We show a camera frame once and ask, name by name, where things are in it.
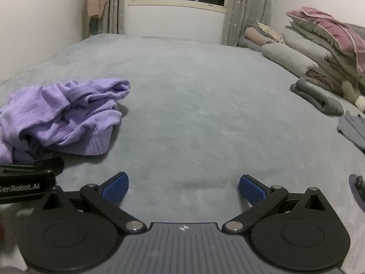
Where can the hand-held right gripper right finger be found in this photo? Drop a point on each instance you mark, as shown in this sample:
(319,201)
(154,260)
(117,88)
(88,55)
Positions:
(251,188)

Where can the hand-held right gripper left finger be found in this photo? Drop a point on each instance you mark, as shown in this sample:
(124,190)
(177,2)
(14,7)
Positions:
(117,187)

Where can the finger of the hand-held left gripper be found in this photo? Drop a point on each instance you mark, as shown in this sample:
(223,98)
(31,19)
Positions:
(54,165)

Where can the purple pants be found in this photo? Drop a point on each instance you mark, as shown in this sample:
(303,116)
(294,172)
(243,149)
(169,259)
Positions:
(65,111)

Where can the dark grey folded cloth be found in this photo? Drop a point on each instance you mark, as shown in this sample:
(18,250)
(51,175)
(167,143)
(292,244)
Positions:
(316,95)

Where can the grey flat garment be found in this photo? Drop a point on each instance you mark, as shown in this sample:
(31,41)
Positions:
(353,128)

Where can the light grey bolster pillow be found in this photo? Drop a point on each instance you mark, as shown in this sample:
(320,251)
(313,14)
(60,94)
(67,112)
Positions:
(288,57)

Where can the grey folded blanket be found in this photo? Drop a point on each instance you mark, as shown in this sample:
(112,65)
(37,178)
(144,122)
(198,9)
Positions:
(246,43)

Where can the dark hanging garment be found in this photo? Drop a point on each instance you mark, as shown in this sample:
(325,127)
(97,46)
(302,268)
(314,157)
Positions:
(93,25)

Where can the pink folded blanket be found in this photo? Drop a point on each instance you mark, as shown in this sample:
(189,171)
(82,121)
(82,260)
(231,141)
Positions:
(255,35)

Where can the stack of pillows and quilts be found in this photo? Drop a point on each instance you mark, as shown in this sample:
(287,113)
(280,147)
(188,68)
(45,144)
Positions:
(336,25)
(313,45)

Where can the floral folded cloth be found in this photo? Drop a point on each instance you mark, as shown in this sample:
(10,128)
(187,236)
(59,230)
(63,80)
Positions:
(271,31)

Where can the grey patterned curtain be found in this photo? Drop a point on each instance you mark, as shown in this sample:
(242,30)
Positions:
(115,5)
(248,5)

